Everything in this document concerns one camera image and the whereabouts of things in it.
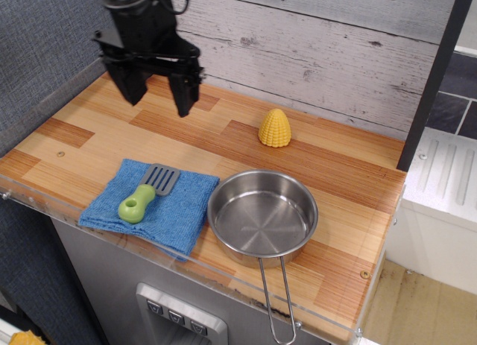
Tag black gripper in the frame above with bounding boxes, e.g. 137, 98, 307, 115
94, 0, 203, 118

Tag green handled grey spatula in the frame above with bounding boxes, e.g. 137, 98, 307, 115
118, 163, 180, 224

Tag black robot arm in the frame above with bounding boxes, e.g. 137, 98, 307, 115
94, 0, 203, 117

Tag blue folded cloth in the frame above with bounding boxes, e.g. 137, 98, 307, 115
78, 159, 219, 262

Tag white ridged appliance top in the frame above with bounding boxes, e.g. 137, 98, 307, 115
403, 127, 476, 222

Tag yellow toy corn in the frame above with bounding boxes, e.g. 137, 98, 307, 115
258, 109, 291, 148

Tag grey control panel with buttons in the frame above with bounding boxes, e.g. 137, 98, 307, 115
136, 282, 229, 344

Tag yellow object at bottom left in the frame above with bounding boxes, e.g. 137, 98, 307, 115
8, 331, 46, 345

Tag steel pan with wire handle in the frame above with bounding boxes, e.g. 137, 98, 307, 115
207, 169, 319, 344

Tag dark right upright post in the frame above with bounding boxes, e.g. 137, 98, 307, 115
397, 0, 473, 172

